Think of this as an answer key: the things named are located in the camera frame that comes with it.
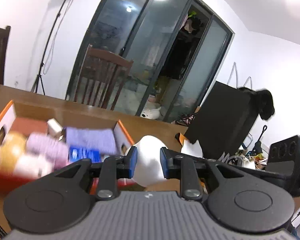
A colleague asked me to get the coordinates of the white power adapter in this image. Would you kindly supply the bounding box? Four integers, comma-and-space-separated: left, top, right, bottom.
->
47, 118, 63, 137

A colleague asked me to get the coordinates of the black garment on bag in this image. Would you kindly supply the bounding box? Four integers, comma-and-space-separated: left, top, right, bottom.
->
238, 87, 275, 121

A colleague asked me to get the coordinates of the sliding glass door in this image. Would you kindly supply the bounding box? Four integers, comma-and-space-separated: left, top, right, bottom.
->
66, 0, 233, 122

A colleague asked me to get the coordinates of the studio light on stand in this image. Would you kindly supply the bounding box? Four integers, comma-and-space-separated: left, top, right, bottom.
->
30, 0, 101, 96

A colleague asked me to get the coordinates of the fuzzy lilac headband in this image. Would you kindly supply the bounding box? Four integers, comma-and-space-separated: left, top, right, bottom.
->
26, 133, 69, 169

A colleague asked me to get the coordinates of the yellow white plush toy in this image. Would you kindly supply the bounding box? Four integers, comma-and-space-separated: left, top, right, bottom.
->
0, 132, 53, 179

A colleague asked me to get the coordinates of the red cardboard box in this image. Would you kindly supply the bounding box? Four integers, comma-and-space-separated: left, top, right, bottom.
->
0, 100, 134, 194

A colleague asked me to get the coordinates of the white plush on floor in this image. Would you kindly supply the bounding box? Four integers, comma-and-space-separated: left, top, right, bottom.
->
140, 107, 161, 120

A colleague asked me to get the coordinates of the light blue plush toy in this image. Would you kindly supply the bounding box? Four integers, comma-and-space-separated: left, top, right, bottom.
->
69, 146, 101, 163

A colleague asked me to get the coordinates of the orange layered sponge block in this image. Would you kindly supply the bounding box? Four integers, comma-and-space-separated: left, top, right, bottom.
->
10, 117, 47, 137

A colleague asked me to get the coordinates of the black bag on table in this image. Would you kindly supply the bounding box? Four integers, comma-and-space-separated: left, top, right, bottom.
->
184, 81, 258, 159

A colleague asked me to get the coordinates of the white round tape roll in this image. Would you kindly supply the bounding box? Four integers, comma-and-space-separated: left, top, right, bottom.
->
132, 135, 167, 187

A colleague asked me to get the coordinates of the orange white packet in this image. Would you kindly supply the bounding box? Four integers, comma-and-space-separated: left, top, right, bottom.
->
175, 133, 203, 158

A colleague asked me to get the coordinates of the purple towel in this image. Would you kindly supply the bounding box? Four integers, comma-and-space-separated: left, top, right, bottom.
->
65, 127, 117, 155

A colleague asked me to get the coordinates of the dark wooden chair centre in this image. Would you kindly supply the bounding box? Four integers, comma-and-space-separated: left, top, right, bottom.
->
73, 45, 134, 111

